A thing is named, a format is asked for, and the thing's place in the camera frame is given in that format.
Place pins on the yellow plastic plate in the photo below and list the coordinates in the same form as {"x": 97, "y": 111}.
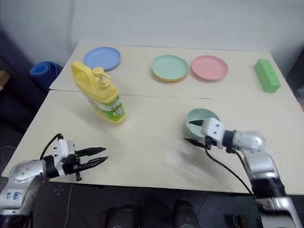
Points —
{"x": 171, "y": 81}

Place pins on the dark rounded shape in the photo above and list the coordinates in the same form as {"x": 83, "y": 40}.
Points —
{"x": 185, "y": 213}
{"x": 123, "y": 216}

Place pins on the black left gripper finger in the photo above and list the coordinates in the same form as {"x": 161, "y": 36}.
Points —
{"x": 92, "y": 150}
{"x": 96, "y": 162}

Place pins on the green plastic plate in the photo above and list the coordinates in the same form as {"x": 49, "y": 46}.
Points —
{"x": 168, "y": 65}

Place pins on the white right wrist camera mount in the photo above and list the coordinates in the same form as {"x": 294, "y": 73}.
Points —
{"x": 213, "y": 128}

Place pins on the yellow pump dispenser bottle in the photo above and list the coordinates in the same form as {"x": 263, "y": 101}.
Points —
{"x": 99, "y": 90}

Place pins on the blue plastic plate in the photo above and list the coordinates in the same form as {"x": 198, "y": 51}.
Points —
{"x": 102, "y": 55}

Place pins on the green rectangular block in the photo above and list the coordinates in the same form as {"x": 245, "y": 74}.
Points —
{"x": 267, "y": 76}

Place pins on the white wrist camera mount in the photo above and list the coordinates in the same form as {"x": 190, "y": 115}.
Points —
{"x": 62, "y": 148}
{"x": 213, "y": 128}

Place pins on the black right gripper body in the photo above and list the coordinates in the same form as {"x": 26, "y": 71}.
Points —
{"x": 208, "y": 142}

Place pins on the pink plastic plate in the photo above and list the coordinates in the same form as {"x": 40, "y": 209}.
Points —
{"x": 209, "y": 66}

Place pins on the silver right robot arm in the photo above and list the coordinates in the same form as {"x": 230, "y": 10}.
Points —
{"x": 261, "y": 166}

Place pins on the light green cup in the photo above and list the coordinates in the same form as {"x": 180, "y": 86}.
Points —
{"x": 192, "y": 130}

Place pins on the blue rolled mat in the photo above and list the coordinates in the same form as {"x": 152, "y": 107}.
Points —
{"x": 44, "y": 71}

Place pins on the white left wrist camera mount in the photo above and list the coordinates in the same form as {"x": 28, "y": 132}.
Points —
{"x": 62, "y": 148}

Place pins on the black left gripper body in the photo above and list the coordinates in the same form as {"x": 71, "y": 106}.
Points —
{"x": 71, "y": 164}

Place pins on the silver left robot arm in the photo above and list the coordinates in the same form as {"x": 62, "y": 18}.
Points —
{"x": 21, "y": 171}

